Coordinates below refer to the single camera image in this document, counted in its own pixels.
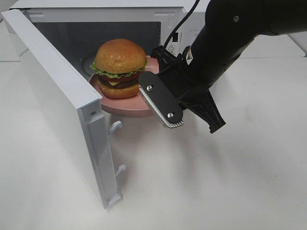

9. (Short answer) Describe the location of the pink round plate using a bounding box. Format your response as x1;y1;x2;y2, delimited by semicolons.
90;56;158;117

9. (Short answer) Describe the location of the white microwave oven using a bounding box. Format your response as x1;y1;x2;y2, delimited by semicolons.
8;0;191;81

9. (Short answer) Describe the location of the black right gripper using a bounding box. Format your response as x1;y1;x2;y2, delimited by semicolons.
150;46;226;133

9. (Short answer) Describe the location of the white warning label sticker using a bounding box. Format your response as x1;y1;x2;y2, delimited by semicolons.
166;43;177;57

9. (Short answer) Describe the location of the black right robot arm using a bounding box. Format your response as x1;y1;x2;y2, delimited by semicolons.
142;0;307;113

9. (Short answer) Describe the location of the glass microwave turntable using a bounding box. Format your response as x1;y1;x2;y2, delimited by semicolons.
81;55;94;79

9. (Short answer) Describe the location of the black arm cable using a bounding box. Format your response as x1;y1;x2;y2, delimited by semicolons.
163;0;201;48

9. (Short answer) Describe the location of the burger with lettuce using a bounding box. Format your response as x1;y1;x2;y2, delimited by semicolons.
90;38;147;99

